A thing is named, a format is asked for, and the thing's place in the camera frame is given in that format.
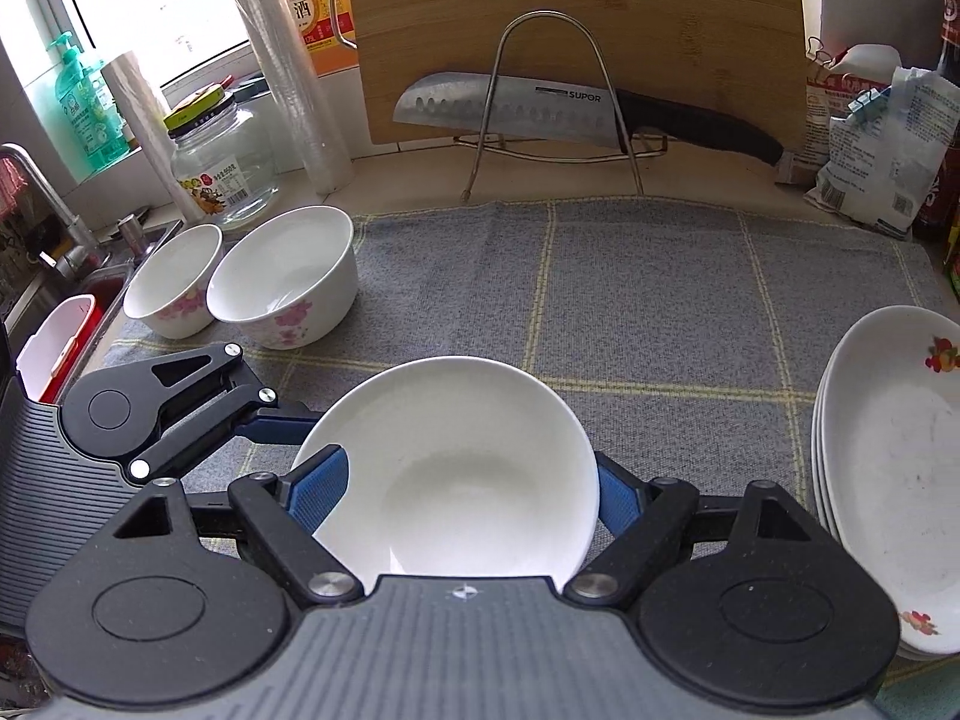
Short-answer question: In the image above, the small pink floral bowl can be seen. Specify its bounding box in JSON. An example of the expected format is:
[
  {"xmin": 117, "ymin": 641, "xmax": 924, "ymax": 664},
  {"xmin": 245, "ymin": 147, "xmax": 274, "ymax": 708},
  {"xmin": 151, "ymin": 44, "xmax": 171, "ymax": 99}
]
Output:
[{"xmin": 122, "ymin": 223, "xmax": 224, "ymax": 338}]

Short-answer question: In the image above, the white blue plastic bag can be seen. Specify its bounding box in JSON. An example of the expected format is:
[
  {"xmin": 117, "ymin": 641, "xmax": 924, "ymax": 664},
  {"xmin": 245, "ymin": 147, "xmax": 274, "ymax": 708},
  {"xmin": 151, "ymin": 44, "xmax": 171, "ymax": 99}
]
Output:
[{"xmin": 806, "ymin": 66, "xmax": 942, "ymax": 241}]

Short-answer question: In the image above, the steel faucet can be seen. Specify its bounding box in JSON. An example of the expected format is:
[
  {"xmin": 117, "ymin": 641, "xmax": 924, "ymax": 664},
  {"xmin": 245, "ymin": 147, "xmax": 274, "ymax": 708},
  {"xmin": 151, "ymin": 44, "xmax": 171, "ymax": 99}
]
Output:
[{"xmin": 0, "ymin": 142, "xmax": 102, "ymax": 278}]

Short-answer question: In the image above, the grey checked towel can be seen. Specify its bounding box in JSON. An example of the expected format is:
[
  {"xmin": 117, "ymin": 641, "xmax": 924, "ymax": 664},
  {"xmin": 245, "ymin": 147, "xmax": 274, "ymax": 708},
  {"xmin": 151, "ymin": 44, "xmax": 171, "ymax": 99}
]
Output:
[{"xmin": 101, "ymin": 197, "xmax": 960, "ymax": 661}]

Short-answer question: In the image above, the steel sink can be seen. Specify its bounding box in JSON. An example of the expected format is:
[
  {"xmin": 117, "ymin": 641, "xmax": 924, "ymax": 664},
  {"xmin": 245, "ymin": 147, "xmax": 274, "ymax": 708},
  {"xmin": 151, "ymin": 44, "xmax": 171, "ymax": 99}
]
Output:
[{"xmin": 0, "ymin": 214, "xmax": 185, "ymax": 406}]

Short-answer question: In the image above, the green dish soap bottle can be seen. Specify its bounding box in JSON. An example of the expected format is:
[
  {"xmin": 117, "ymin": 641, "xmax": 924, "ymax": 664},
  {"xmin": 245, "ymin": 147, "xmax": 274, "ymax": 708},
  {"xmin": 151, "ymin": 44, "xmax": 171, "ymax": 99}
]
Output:
[{"xmin": 45, "ymin": 31, "xmax": 128, "ymax": 170}]

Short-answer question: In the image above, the black handled kitchen knife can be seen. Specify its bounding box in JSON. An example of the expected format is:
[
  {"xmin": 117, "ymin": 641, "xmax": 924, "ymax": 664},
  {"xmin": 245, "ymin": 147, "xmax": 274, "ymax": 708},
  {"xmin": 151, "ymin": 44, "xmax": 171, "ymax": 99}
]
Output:
[{"xmin": 392, "ymin": 71, "xmax": 785, "ymax": 166}]

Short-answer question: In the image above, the teal binder clip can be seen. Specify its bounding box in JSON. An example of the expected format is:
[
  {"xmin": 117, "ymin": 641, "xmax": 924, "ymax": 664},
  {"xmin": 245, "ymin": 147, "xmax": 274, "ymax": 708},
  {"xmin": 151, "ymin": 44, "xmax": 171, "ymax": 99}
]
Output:
[{"xmin": 847, "ymin": 86, "xmax": 891, "ymax": 128}]

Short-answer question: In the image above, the white fruit print plate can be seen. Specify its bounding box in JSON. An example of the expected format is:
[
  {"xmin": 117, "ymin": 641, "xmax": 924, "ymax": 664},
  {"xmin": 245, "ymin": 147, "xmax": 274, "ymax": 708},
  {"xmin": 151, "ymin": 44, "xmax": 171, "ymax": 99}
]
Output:
[
  {"xmin": 823, "ymin": 305, "xmax": 960, "ymax": 638},
  {"xmin": 811, "ymin": 367, "xmax": 960, "ymax": 662},
  {"xmin": 816, "ymin": 360, "xmax": 960, "ymax": 653}
]

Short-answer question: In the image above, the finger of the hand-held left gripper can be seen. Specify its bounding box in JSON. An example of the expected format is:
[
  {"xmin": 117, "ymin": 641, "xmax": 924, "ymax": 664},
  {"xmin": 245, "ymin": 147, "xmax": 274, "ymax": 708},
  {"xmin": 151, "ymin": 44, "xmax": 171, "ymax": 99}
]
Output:
[{"xmin": 124, "ymin": 341, "xmax": 323, "ymax": 485}]

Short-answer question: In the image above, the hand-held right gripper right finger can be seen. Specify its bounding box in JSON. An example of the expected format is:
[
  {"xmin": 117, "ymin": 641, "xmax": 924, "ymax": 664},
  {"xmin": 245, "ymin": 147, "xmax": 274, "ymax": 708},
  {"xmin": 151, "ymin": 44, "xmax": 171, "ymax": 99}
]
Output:
[{"xmin": 562, "ymin": 452, "xmax": 818, "ymax": 605}]

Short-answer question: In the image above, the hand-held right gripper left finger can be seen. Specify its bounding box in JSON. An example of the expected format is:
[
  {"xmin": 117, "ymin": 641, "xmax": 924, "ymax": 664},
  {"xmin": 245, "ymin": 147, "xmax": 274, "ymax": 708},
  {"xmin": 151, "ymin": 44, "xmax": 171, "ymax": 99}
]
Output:
[{"xmin": 112, "ymin": 445, "xmax": 361, "ymax": 605}]

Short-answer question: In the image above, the red white plastic bag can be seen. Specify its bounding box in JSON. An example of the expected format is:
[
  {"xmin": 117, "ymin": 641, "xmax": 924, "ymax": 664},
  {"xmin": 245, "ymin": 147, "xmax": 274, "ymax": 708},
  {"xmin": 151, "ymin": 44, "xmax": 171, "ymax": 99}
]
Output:
[{"xmin": 802, "ymin": 41, "xmax": 901, "ymax": 188}]

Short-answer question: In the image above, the red white plastic box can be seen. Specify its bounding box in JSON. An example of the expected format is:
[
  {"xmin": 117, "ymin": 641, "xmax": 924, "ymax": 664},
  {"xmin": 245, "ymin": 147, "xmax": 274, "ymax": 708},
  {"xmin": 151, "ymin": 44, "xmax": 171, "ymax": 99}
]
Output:
[{"xmin": 15, "ymin": 295, "xmax": 102, "ymax": 406}]

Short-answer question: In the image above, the orange cooking wine jug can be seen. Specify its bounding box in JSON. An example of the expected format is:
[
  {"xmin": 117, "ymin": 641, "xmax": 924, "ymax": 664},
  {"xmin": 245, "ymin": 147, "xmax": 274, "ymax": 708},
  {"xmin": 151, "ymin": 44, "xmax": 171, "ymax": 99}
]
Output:
[{"xmin": 266, "ymin": 0, "xmax": 361, "ymax": 76}]

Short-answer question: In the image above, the plain white bowl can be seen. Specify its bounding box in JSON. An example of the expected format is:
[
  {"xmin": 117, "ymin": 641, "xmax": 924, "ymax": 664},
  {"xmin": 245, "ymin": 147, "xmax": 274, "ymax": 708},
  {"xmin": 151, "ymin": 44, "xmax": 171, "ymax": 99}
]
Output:
[{"xmin": 289, "ymin": 356, "xmax": 599, "ymax": 590}]

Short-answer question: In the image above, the large pink floral bowl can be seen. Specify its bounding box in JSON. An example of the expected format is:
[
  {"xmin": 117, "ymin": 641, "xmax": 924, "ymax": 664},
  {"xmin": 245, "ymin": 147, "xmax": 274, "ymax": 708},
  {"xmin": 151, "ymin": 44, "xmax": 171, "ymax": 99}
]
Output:
[{"xmin": 206, "ymin": 206, "xmax": 359, "ymax": 350}]

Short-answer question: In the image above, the tall plastic wrap roll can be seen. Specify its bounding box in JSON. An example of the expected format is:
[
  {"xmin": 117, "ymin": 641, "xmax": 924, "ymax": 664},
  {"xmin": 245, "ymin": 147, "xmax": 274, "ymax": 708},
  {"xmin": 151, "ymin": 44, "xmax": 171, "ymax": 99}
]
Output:
[{"xmin": 221, "ymin": 0, "xmax": 353, "ymax": 194}]

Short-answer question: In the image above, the glass jar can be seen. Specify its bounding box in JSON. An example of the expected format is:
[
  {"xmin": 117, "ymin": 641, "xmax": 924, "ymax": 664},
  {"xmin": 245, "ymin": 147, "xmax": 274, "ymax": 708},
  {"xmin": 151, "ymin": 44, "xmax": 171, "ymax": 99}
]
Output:
[{"xmin": 166, "ymin": 86, "xmax": 280, "ymax": 230}]

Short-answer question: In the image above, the metal wire rack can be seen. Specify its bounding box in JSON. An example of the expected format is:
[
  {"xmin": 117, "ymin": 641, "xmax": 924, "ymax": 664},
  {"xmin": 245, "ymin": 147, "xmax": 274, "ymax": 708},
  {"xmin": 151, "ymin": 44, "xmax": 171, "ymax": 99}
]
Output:
[{"xmin": 450, "ymin": 11, "xmax": 668, "ymax": 203}]

